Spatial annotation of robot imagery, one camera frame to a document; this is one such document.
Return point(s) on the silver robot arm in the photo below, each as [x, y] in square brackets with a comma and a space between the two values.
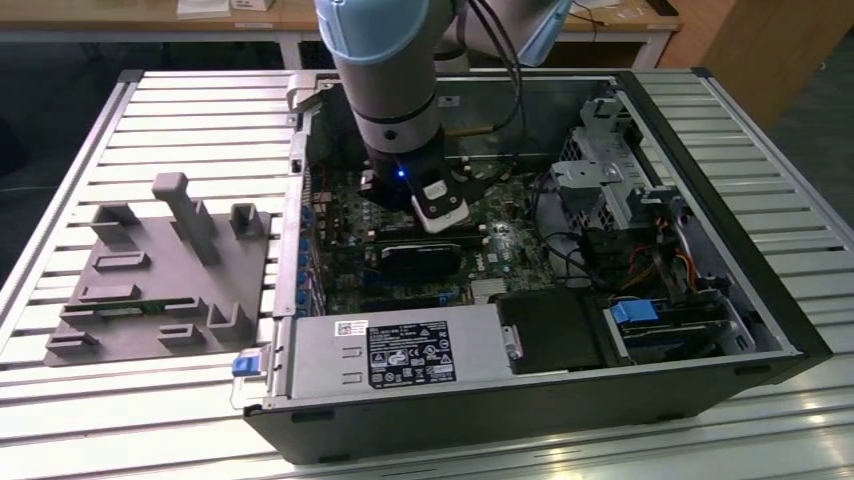
[380, 75]

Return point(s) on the black disk bay cover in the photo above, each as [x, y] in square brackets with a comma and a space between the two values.
[553, 335]

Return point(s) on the black graphics card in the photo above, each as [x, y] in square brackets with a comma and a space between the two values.
[420, 262]

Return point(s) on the green motherboard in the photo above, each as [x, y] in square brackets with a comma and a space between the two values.
[513, 240]

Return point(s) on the silver chipset heat sink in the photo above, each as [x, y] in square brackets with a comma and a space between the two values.
[488, 290]

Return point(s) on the silver metal drive cage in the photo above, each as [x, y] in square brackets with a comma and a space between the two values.
[587, 175]

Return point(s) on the silver power supply unit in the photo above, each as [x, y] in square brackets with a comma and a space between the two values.
[320, 360]

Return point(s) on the grey parts rack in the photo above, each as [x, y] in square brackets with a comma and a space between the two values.
[166, 280]

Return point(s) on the blue plastic latch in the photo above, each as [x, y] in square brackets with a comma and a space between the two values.
[245, 364]

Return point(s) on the white box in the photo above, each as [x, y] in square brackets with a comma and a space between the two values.
[202, 7]
[249, 5]

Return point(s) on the green RAM stick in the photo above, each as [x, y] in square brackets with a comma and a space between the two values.
[153, 308]

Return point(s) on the hard disk in blue carrier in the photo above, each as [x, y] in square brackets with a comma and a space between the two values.
[633, 311]

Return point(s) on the black PC case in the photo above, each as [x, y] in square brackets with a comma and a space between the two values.
[467, 425]

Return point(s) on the wooden desk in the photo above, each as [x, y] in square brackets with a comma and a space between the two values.
[133, 22]

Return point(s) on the wooden cabinet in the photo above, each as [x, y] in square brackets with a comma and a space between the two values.
[767, 50]

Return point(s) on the small dark wrist camera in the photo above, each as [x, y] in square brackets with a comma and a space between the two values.
[367, 182]

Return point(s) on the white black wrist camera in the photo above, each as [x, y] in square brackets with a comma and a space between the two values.
[440, 210]

